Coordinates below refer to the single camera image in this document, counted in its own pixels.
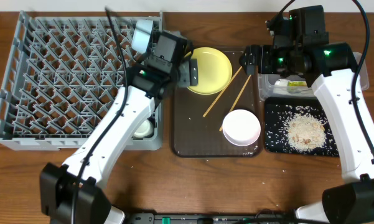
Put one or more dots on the white cup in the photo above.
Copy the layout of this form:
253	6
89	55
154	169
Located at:
145	130

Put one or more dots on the grey dish rack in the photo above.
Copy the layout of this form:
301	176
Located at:
62	76

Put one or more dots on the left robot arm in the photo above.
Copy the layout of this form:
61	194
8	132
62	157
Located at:
73	192

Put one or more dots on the yellow green snack wrapper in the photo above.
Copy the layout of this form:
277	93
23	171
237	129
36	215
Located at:
297	83

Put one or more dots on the yellow plate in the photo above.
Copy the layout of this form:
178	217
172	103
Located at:
214	71

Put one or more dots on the rice food waste pile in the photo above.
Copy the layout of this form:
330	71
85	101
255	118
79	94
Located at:
304	132

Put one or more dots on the wooden chopstick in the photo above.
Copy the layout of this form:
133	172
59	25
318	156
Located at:
236	102
221	93

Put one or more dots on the pink bowl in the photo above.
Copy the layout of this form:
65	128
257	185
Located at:
241	127

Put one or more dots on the dark brown serving tray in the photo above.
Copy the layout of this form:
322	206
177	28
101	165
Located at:
195	135

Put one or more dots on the blue bowl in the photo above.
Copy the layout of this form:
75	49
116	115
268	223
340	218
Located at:
142	35

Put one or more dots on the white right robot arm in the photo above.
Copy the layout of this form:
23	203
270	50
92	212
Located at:
334	79

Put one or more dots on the black waste tray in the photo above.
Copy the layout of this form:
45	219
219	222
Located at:
279	110

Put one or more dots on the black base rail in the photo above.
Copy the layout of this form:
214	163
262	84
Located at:
191	218

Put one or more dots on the clear plastic bin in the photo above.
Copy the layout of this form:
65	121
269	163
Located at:
266	85

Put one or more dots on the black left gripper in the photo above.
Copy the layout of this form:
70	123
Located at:
186	72

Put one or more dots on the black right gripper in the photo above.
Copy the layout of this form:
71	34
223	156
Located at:
264	52

